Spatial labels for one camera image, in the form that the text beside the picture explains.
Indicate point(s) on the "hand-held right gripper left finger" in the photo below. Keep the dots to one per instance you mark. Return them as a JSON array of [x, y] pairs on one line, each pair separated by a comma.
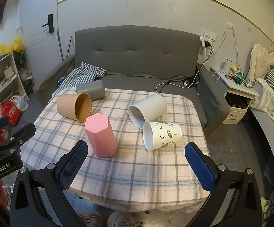
[[74, 165]]

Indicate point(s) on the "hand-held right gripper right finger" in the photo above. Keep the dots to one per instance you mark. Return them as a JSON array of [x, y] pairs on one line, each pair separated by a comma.
[[199, 170]]

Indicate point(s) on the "pink hexagonal cup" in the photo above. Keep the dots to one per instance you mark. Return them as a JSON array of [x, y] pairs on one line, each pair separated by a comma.
[[99, 137]]

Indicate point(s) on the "brown paper cup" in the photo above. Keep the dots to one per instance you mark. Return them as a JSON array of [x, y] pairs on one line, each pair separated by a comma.
[[66, 106]]

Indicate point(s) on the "white cup with green print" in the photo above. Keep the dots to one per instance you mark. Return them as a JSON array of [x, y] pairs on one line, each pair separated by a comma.
[[165, 134]]

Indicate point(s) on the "dark grey cup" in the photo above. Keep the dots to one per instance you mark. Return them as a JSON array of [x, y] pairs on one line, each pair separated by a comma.
[[92, 88]]

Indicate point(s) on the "plain white cup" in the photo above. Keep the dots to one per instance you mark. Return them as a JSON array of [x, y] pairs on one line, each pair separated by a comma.
[[151, 106]]

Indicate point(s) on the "red shopping bag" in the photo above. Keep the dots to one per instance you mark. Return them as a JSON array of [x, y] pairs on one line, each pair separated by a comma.
[[11, 113]]

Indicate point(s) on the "white plastic bag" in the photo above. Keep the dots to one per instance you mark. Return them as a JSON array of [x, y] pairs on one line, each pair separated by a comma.
[[21, 102]]

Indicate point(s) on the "white shelf unit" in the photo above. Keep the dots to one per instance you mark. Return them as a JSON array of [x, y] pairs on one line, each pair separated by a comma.
[[9, 74]]

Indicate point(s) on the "plaid tablecloth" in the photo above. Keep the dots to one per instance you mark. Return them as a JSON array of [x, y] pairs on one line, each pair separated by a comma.
[[127, 172]]

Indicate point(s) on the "person's left shoe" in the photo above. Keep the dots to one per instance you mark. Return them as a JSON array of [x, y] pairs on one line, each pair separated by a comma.
[[92, 220]]

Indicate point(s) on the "person's shoe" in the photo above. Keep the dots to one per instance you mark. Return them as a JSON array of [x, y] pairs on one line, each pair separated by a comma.
[[122, 220], [92, 220]]

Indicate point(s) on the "green plant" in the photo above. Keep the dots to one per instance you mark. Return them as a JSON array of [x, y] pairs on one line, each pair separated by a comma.
[[19, 60]]

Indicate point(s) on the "person's right shoe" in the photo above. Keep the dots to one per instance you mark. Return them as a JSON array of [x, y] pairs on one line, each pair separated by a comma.
[[122, 220]]

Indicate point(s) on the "yellow slipper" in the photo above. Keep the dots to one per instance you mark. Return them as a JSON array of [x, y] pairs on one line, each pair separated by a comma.
[[264, 204]]

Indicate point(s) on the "yellow plastic bag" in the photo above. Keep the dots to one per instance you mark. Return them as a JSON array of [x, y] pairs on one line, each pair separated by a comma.
[[16, 45]]

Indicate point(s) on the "white door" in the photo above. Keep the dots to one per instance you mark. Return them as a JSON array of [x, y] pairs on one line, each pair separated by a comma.
[[37, 52]]

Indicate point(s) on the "green checked cloth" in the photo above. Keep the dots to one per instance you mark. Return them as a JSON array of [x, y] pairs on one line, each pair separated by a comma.
[[84, 73]]

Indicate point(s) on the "white nightstand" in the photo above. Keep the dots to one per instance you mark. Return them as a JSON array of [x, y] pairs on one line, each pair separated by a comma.
[[237, 93]]

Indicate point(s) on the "white blanket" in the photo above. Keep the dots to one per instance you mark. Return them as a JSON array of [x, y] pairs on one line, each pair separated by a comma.
[[269, 99]]

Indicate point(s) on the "green drink can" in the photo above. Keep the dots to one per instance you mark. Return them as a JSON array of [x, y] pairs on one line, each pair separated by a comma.
[[240, 78]]

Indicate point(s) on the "white tumbler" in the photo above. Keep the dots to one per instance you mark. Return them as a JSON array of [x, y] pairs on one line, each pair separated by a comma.
[[227, 65]]

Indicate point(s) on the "grey sofa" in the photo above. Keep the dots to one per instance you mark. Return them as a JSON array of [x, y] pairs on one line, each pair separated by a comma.
[[139, 59]]

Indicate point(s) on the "cream bed headboard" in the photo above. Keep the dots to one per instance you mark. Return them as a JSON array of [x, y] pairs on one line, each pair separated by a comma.
[[257, 59]]

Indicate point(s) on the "white plug adapter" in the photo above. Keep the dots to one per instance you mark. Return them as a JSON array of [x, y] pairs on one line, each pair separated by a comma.
[[204, 41]]

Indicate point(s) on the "grey bed frame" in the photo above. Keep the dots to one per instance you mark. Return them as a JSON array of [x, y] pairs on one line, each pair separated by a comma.
[[264, 128]]

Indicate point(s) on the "white light switch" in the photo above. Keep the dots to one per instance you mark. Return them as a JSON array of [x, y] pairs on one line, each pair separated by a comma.
[[213, 37]]

